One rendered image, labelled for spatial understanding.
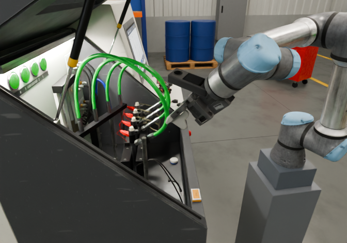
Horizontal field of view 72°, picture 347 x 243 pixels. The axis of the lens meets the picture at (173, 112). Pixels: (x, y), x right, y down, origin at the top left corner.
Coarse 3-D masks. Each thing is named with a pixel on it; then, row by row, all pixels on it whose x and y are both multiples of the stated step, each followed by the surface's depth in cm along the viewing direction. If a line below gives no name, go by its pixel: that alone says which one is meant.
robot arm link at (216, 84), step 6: (216, 72) 54; (210, 78) 55; (216, 78) 53; (210, 84) 55; (216, 84) 54; (222, 84) 53; (216, 90) 55; (222, 90) 54; (228, 90) 53; (234, 90) 53; (222, 96) 55; (228, 96) 56
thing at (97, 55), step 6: (96, 54) 77; (102, 54) 76; (108, 54) 76; (84, 60) 80; (120, 60) 75; (126, 60) 74; (132, 66) 74; (78, 72) 83; (138, 72) 74; (78, 78) 85; (144, 78) 74; (150, 84) 74; (156, 90) 74; (162, 96) 75; (78, 102) 91; (162, 102) 75; (78, 108) 91; (78, 114) 92; (168, 114) 77; (78, 120) 93; (162, 126) 80; (156, 132) 82
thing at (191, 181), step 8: (184, 136) 120; (184, 144) 114; (184, 152) 109; (192, 152) 109; (184, 160) 103; (192, 160) 103; (184, 168) 107; (192, 168) 98; (184, 176) 108; (192, 176) 94; (192, 184) 90; (192, 208) 80; (200, 208) 80
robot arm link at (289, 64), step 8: (280, 48) 54; (288, 48) 55; (288, 56) 53; (296, 56) 55; (280, 64) 51; (288, 64) 53; (296, 64) 55; (280, 72) 53; (288, 72) 54; (296, 72) 57
